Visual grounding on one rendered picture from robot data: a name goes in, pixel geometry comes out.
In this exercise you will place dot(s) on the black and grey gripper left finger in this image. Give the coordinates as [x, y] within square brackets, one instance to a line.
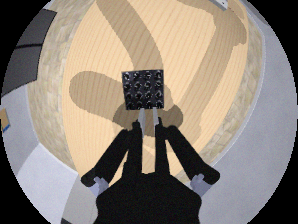
[111, 159]

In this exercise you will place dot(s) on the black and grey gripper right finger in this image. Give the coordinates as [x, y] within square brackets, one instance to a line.
[202, 175]

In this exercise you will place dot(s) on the black knob box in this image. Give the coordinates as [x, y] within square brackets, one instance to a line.
[146, 98]

